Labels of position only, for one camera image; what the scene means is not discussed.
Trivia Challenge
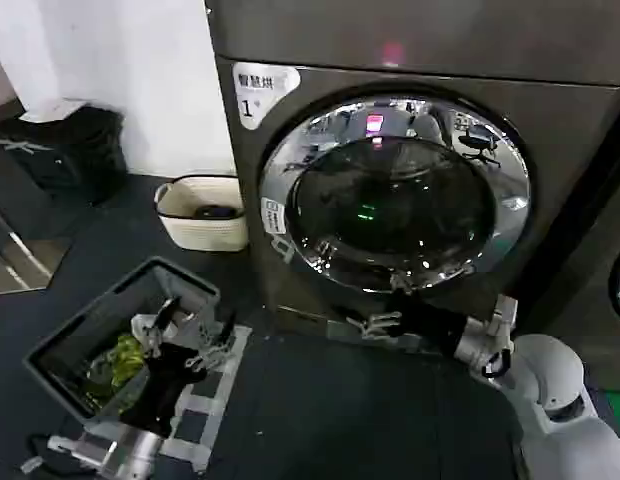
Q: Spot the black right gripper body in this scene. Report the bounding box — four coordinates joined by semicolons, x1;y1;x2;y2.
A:
399;294;471;357

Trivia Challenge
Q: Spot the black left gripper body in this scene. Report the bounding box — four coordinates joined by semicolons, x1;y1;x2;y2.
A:
120;342;207;436

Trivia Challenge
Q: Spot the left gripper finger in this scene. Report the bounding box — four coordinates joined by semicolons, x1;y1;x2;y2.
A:
187;309;237;374
142;297;184;357

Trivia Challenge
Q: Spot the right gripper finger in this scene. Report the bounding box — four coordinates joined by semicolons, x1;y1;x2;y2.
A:
389;272;425;301
345;310;405;342

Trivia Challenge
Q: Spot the white cloth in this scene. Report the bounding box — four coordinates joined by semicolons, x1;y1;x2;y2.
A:
129;312;162;342

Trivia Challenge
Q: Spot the green patterned garment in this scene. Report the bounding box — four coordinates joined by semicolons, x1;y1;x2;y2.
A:
88;332;147;402

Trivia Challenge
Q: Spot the grey plastic laundry basket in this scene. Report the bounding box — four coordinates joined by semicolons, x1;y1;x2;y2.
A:
22;256;222;427

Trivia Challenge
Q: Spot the round glass dryer door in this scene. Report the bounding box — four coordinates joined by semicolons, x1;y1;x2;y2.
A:
257;84;534;296

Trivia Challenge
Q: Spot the white woven basket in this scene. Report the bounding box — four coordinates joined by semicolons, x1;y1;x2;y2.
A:
154;174;250;254

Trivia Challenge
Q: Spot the dark item in white basket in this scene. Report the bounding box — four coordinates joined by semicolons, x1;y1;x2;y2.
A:
196;204;242;220

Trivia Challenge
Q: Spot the white door instruction sticker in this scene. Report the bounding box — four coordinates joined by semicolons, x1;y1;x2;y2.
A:
259;196;297;263

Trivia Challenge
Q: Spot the dark grey dryer with porthole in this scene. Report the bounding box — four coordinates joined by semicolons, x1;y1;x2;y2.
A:
577;164;620;401

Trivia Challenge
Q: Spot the grey front-loading dryer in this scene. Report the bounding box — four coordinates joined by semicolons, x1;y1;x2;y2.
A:
209;0;620;354

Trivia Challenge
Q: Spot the black waste bin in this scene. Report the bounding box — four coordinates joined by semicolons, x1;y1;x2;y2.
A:
0;103;130;202

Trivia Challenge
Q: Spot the white number label sticker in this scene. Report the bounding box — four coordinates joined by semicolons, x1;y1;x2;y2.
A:
232;62;302;132

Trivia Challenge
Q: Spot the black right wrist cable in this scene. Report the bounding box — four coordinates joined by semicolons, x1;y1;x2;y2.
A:
479;348;514;379

